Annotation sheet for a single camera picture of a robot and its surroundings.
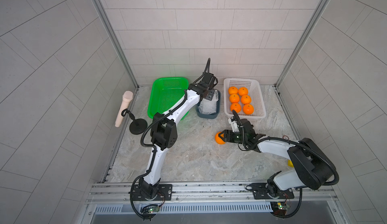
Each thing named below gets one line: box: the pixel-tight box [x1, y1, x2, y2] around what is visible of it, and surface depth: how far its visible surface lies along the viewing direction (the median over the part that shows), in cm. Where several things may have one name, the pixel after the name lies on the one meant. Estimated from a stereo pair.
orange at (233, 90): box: [228, 86, 239, 95], surface depth 111 cm
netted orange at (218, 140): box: [214, 131, 226, 145], surface depth 86 cm
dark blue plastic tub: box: [195, 88, 221, 120], surface depth 100 cm
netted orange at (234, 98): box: [229, 93, 240, 103], surface depth 106 cm
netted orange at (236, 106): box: [230, 102, 242, 114], surface depth 101 cm
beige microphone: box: [114, 90, 134, 128], surface depth 77 cm
